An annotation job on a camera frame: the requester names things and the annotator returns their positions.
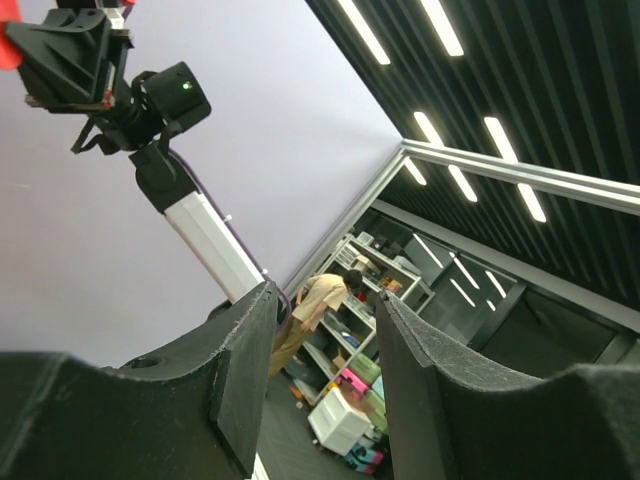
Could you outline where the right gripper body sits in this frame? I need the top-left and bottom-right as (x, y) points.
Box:
(6, 4), (211, 155)

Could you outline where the white storage box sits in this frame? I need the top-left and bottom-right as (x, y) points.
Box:
(307, 388), (372, 456)

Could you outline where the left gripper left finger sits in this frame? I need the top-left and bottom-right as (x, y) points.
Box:
(1, 282), (278, 479)

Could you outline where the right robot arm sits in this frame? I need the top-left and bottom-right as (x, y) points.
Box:
(1, 1), (268, 304)

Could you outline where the person in beige shirt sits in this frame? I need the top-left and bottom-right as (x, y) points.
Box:
(268, 269), (363, 379)

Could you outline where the red goblet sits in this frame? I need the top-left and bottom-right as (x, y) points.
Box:
(0, 0), (22, 71)

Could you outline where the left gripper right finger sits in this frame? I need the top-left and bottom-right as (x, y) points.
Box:
(375, 292), (639, 479)

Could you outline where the white storage shelf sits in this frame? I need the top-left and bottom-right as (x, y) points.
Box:
(290, 234), (433, 405)

